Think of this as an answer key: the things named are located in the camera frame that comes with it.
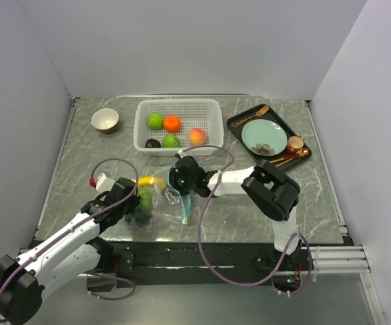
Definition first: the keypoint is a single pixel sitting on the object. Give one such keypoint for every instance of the fake green round vegetable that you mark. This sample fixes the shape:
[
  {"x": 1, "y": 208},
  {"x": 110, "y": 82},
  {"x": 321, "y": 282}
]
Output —
[{"x": 171, "y": 141}]

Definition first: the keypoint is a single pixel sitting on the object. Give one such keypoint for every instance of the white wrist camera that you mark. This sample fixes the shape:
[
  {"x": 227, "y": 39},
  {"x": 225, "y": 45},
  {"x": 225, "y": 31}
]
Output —
[
  {"x": 180, "y": 154},
  {"x": 103, "y": 183}
]

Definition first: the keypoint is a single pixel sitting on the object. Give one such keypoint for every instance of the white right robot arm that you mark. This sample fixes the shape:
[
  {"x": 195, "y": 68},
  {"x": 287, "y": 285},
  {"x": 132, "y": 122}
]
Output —
[{"x": 270, "y": 189}]

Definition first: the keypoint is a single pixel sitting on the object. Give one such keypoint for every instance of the fake green cabbage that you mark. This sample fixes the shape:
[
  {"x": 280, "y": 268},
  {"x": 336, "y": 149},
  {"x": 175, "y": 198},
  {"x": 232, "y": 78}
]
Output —
[{"x": 155, "y": 121}]

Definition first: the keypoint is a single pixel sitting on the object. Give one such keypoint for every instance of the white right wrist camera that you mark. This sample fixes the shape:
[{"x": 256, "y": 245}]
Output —
[{"x": 180, "y": 154}]

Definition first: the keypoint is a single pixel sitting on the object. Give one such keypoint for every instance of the red and white bowl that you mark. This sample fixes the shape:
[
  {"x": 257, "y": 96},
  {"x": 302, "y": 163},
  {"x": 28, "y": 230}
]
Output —
[{"x": 105, "y": 120}]

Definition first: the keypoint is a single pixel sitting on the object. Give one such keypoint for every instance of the black rectangular tray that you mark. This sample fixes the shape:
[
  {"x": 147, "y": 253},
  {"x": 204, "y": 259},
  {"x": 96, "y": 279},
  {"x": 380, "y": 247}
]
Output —
[{"x": 271, "y": 115}]

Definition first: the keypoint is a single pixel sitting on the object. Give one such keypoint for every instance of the copper cup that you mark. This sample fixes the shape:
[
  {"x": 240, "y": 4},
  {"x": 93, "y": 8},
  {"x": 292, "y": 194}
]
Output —
[{"x": 294, "y": 144}]

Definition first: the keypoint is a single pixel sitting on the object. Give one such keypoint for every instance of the fake green leafy vegetable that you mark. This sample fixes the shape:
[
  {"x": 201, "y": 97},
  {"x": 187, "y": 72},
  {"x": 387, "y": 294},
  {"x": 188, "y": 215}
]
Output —
[{"x": 145, "y": 203}]

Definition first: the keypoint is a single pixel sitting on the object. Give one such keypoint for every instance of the fake red apple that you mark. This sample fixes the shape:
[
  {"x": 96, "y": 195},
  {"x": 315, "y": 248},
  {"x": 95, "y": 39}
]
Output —
[{"x": 197, "y": 137}]

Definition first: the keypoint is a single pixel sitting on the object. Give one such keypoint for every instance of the gold chopstick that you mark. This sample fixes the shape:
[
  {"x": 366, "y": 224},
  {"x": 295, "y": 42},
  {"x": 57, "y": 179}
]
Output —
[
  {"x": 285, "y": 162},
  {"x": 282, "y": 158}
]

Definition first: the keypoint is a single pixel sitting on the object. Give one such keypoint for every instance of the white perforated plastic basket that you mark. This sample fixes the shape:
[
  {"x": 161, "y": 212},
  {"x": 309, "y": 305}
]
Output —
[{"x": 162, "y": 127}]

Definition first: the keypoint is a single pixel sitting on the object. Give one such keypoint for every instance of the clear zip top bag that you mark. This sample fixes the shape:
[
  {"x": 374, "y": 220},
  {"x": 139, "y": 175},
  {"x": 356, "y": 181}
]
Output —
[{"x": 168, "y": 206}]

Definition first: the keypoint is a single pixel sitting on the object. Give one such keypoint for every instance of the gold spoon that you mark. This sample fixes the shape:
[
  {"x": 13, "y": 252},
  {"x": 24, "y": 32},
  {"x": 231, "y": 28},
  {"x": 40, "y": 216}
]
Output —
[{"x": 302, "y": 152}]

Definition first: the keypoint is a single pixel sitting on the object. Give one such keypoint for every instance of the gold fork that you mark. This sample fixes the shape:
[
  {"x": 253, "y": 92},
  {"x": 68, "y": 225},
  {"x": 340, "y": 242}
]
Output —
[{"x": 259, "y": 113}]

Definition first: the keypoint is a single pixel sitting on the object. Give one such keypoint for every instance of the fake orange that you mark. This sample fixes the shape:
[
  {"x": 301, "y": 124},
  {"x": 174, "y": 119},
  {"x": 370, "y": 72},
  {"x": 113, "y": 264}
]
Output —
[{"x": 172, "y": 124}]

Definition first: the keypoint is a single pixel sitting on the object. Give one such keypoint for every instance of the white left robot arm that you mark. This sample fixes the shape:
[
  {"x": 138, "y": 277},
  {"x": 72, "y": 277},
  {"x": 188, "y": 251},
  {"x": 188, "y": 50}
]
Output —
[{"x": 77, "y": 248}]

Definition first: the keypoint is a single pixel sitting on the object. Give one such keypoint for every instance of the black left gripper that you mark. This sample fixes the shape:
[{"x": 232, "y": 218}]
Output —
[{"x": 133, "y": 202}]

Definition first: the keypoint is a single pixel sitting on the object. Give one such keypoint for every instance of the black mounting base rail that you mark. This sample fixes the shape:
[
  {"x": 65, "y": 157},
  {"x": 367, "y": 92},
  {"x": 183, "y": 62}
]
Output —
[{"x": 163, "y": 263}]

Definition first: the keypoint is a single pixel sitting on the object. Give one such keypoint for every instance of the teal floral plate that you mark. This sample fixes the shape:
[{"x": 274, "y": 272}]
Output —
[{"x": 264, "y": 137}]

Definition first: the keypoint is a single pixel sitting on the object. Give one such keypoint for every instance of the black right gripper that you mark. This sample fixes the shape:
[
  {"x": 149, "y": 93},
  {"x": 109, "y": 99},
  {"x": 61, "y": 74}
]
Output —
[{"x": 173, "y": 175}]

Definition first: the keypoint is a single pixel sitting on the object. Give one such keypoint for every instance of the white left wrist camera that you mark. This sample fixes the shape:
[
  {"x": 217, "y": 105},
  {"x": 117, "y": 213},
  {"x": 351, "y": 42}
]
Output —
[{"x": 103, "y": 183}]

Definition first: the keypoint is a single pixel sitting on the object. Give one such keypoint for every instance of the fake dark purple fruit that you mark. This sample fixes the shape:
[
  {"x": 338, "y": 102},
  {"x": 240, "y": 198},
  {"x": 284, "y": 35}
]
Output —
[{"x": 152, "y": 143}]

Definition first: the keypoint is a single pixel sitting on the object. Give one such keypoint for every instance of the fake black grapes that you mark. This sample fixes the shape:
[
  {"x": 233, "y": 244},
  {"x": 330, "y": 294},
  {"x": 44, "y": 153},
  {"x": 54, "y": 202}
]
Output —
[{"x": 138, "y": 218}]

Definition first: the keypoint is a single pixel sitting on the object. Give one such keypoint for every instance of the fake yellow banana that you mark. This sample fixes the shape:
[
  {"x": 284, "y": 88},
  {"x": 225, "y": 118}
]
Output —
[{"x": 153, "y": 181}]

